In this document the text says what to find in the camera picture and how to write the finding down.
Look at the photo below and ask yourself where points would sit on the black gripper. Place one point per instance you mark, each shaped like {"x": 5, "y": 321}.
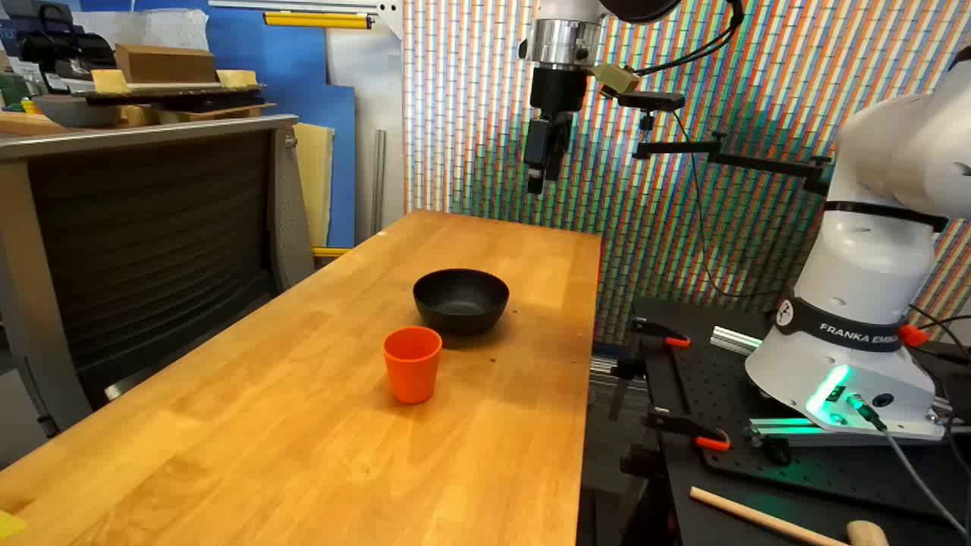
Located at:
{"x": 556, "y": 92}

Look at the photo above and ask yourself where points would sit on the orange plastic cup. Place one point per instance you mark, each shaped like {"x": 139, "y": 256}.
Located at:
{"x": 412, "y": 364}

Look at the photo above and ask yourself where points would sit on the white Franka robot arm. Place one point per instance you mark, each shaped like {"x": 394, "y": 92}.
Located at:
{"x": 870, "y": 263}

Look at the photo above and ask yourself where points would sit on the black bowl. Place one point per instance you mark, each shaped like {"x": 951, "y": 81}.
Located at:
{"x": 459, "y": 302}

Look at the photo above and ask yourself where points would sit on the shimmering patterned backdrop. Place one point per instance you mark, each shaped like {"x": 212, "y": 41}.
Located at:
{"x": 707, "y": 231}

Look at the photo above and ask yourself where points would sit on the cream foam panel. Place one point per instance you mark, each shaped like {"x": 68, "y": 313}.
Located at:
{"x": 315, "y": 182}

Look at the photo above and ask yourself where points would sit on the silver aluminium block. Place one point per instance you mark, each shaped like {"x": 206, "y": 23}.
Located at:
{"x": 736, "y": 341}

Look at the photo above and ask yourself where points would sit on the blue foam board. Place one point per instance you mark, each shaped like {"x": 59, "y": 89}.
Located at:
{"x": 289, "y": 71}

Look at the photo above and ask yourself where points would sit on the yellow bar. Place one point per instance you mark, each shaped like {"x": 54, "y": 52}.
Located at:
{"x": 318, "y": 20}

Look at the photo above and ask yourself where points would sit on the cream flat board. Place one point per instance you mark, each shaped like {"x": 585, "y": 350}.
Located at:
{"x": 172, "y": 86}

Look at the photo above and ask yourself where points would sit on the brown wooden box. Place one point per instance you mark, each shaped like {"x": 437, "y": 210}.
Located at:
{"x": 164, "y": 64}

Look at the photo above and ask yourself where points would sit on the wooden mallet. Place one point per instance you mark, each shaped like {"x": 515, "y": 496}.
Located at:
{"x": 769, "y": 515}

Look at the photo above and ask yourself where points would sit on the dark grey cabinet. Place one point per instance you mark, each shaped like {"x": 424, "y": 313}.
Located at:
{"x": 141, "y": 243}

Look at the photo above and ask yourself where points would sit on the black device on desk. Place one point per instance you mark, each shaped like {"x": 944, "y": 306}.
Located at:
{"x": 62, "y": 41}

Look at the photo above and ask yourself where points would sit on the beige wrist camera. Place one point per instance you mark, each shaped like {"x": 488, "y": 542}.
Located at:
{"x": 615, "y": 81}

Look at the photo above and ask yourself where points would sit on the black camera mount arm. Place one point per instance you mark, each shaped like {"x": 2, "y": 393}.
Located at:
{"x": 745, "y": 155}

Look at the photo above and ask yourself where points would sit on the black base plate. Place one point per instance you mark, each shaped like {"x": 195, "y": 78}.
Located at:
{"x": 728, "y": 474}

